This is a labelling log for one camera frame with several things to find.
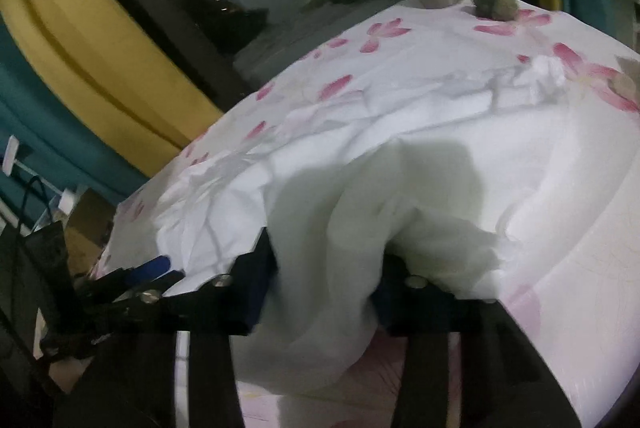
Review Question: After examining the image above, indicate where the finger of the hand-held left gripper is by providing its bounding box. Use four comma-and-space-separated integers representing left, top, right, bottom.
90, 255, 173, 292
100, 270, 187, 296

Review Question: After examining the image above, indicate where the white desk lamp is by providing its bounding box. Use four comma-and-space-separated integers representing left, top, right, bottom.
2, 135, 78, 216

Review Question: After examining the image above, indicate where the wooden cabinet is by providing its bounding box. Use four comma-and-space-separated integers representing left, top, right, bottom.
62, 187, 121, 279

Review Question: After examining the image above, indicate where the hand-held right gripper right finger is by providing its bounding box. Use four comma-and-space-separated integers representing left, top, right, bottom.
372, 255, 583, 428

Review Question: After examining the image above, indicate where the pink floral tablecloth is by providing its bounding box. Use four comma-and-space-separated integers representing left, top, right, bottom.
92, 0, 640, 428

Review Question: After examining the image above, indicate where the white hooded jacket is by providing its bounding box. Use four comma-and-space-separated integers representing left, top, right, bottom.
155, 55, 640, 396

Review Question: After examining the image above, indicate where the small grey-green figurine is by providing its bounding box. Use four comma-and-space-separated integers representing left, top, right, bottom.
465, 0, 518, 21

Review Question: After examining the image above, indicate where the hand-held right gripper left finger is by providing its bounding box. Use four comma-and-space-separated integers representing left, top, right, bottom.
55, 228, 278, 428

